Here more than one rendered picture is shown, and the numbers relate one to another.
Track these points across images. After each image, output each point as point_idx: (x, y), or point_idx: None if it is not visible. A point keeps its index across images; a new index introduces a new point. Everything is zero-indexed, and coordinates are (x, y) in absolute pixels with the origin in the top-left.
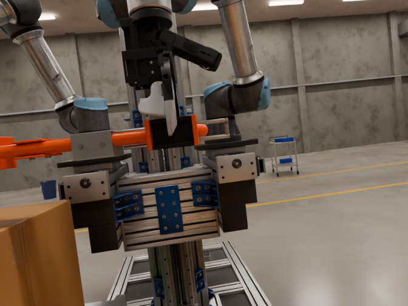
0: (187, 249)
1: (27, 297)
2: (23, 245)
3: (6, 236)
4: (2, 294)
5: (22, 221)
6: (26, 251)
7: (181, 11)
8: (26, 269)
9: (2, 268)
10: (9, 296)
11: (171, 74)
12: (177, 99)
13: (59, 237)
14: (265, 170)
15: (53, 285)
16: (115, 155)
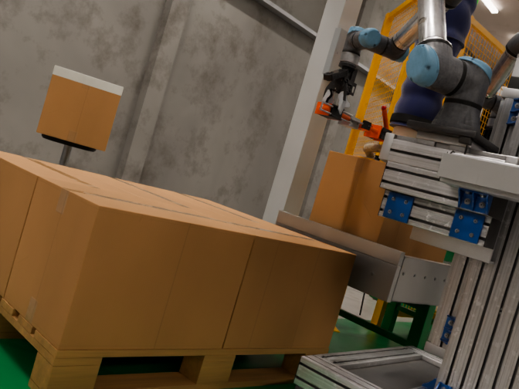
0: (449, 272)
1: (353, 185)
2: (361, 167)
3: (356, 159)
4: (346, 175)
5: (364, 158)
6: (361, 170)
7: (368, 47)
8: (357, 176)
9: (350, 167)
10: (347, 178)
11: (329, 87)
12: (339, 96)
13: (381, 178)
14: (437, 172)
15: (366, 194)
16: (338, 123)
